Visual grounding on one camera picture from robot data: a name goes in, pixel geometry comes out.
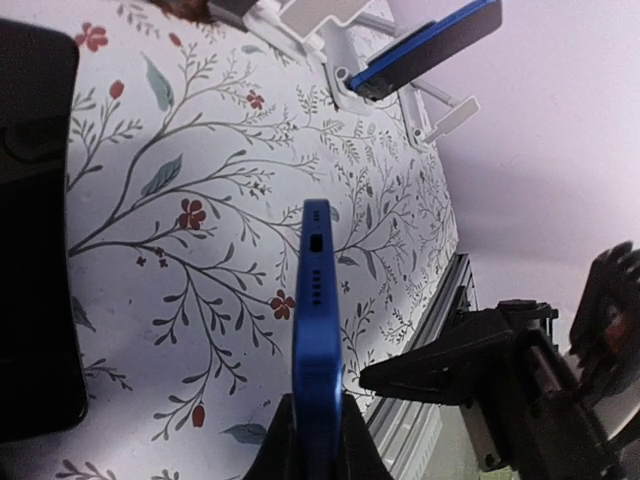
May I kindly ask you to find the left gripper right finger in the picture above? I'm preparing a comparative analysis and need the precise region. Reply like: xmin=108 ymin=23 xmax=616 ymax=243
xmin=359 ymin=329 xmax=514 ymax=406

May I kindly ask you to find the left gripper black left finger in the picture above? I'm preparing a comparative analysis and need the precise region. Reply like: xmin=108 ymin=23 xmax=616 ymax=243
xmin=240 ymin=392 xmax=396 ymax=480

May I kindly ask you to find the blue-edged phone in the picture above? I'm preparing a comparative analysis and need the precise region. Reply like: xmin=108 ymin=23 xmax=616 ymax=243
xmin=346 ymin=1 xmax=502 ymax=101
xmin=292 ymin=199 xmax=343 ymax=469

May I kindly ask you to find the white folding stand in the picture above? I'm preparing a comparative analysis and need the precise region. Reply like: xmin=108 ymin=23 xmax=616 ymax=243
xmin=243 ymin=0 xmax=400 ymax=64
xmin=320 ymin=13 xmax=480 ymax=152

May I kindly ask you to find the black phone lower stacked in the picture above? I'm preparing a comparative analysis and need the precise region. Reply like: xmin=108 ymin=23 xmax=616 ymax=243
xmin=1 ymin=18 xmax=88 ymax=442

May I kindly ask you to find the floral patterned table mat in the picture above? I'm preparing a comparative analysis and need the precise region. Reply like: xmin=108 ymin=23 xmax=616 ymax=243
xmin=49 ymin=0 xmax=459 ymax=480

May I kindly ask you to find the aluminium front rail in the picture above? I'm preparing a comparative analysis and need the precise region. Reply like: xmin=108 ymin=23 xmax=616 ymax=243
xmin=367 ymin=252 xmax=481 ymax=480

